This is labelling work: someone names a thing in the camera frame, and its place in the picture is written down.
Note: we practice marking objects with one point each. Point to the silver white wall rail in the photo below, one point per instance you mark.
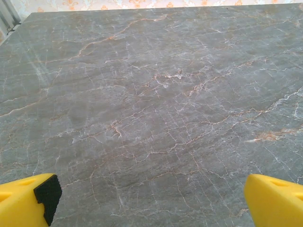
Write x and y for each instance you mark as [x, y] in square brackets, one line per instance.
[7, 16]

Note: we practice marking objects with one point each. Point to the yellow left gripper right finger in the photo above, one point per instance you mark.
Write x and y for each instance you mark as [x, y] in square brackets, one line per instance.
[277, 203]

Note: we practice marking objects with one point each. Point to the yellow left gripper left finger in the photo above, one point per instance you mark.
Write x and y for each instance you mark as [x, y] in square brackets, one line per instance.
[19, 203]

